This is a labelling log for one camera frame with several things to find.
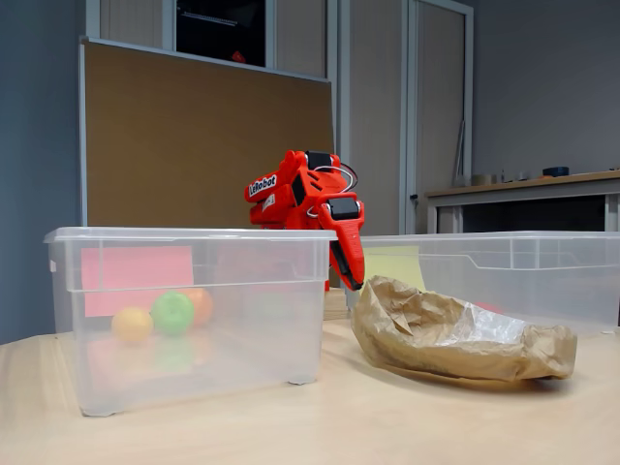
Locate green toy apple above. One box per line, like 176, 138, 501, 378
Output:
149, 290, 196, 338

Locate brown cork board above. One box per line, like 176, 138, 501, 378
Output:
78, 36, 335, 230

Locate yellow paper note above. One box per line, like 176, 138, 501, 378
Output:
362, 245, 427, 295

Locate clear plastic bin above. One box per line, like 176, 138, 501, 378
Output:
43, 226, 339, 418
346, 231, 620, 336

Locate toy orange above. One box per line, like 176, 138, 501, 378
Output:
186, 288, 215, 326

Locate pink paper note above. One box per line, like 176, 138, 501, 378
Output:
80, 245, 196, 319

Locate yellow toy lemon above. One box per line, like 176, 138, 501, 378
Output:
110, 307, 155, 343

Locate grey tall cabinet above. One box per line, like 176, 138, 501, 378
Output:
85, 0, 476, 236

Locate crumpled brown paper bag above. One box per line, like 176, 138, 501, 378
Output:
350, 274, 578, 383

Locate grey leaning rods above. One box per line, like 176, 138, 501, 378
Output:
452, 120, 467, 188

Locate wooden base block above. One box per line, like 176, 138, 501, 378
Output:
323, 286, 351, 322

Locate grey sideboard with wooden top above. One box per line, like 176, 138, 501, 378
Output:
424, 169, 620, 234

